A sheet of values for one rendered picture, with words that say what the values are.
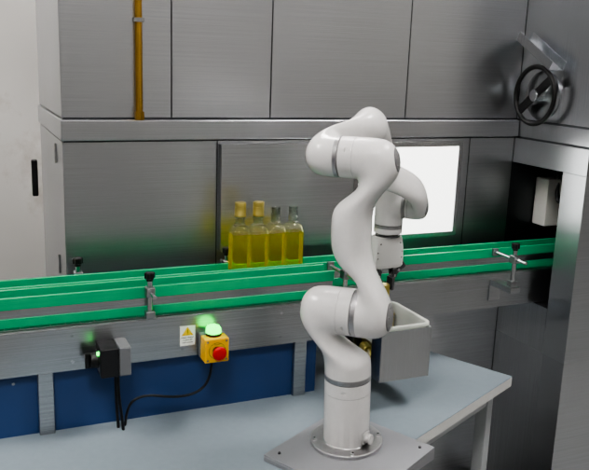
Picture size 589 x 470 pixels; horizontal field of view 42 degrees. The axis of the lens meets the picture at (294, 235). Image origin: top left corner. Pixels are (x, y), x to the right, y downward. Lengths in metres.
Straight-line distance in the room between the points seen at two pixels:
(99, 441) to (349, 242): 0.86
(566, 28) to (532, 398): 1.33
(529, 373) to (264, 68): 1.49
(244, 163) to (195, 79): 0.30
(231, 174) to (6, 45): 2.41
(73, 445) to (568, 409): 1.73
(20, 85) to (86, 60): 2.34
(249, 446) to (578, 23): 1.71
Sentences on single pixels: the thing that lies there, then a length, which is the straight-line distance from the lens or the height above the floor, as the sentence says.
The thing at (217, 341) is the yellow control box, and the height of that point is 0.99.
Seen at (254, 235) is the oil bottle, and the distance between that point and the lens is 2.33.
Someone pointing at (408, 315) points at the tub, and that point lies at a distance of 2.42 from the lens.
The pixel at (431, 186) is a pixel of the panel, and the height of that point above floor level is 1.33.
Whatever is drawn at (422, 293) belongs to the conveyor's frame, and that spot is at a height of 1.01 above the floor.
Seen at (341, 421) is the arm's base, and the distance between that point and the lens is 2.02.
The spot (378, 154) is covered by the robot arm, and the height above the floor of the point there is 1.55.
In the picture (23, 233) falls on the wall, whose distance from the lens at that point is 4.75.
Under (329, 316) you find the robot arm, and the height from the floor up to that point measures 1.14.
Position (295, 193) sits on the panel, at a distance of 2.52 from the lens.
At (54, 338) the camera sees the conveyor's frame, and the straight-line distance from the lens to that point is 2.14.
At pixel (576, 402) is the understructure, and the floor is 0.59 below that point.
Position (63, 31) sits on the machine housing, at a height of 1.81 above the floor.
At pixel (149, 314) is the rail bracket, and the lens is 2.15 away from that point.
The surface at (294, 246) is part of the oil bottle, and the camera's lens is 2.39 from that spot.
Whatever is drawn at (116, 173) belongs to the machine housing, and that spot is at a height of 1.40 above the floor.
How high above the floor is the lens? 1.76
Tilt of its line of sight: 13 degrees down
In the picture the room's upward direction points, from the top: 2 degrees clockwise
